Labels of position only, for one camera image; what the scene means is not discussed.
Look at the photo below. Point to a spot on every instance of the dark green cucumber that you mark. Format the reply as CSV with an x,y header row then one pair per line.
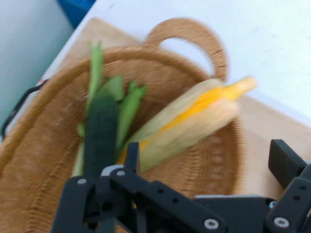
x,y
102,131

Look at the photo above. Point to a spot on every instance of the corn cob with pale husk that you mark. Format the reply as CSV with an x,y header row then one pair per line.
x,y
189,121

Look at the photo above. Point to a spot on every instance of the blue plastic bin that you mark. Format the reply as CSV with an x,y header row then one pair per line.
x,y
75,9

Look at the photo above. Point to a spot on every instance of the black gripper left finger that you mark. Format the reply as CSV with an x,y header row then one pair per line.
x,y
150,194

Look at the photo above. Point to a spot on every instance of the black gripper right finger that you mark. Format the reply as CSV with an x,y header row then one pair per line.
x,y
284,162

